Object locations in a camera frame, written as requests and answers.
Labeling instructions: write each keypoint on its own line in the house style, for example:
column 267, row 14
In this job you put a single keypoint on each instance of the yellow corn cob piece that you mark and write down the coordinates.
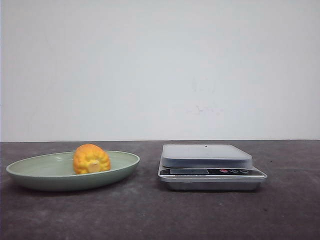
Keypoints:
column 90, row 158

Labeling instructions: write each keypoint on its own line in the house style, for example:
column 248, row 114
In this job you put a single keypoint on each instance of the silver digital kitchen scale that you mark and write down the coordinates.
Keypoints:
column 208, row 167

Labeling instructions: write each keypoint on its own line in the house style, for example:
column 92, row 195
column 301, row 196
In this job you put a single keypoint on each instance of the green plate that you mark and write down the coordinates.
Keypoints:
column 54, row 172

